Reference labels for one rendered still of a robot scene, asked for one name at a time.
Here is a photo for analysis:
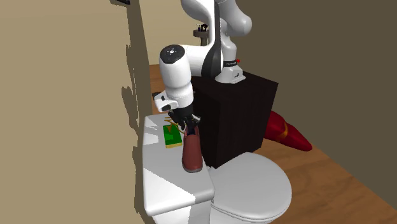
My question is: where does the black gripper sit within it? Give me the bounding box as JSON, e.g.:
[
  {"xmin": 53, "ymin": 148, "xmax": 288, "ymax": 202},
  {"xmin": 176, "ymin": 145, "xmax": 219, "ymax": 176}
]
[{"xmin": 167, "ymin": 106, "xmax": 202, "ymax": 133}]

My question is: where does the green box with gold edge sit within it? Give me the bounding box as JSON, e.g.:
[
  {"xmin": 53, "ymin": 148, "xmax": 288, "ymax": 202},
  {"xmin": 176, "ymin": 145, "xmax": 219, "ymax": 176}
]
[{"xmin": 162, "ymin": 123, "xmax": 183, "ymax": 149}]

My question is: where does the brown red shoe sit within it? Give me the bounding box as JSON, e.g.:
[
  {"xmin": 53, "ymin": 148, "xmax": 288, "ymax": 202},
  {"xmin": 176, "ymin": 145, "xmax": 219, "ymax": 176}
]
[{"xmin": 181, "ymin": 125, "xmax": 204, "ymax": 174}]

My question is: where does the black robot stand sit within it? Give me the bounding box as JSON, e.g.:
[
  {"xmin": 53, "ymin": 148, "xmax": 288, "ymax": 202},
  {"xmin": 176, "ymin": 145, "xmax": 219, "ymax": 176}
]
[{"xmin": 190, "ymin": 71, "xmax": 279, "ymax": 169}]

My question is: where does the white toilet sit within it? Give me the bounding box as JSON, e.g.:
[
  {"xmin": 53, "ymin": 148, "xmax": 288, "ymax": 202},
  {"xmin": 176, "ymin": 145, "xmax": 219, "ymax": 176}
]
[{"xmin": 142, "ymin": 114, "xmax": 293, "ymax": 224}]

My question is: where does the red cone-shaped object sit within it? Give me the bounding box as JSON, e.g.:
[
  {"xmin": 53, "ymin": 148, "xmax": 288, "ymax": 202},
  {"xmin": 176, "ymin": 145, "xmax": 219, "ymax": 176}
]
[{"xmin": 263, "ymin": 110, "xmax": 313, "ymax": 152}]

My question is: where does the grey pedestal sink with bottles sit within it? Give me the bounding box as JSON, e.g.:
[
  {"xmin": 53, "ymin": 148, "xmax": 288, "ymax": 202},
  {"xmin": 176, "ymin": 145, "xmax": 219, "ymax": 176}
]
[{"xmin": 193, "ymin": 23, "xmax": 211, "ymax": 46}]

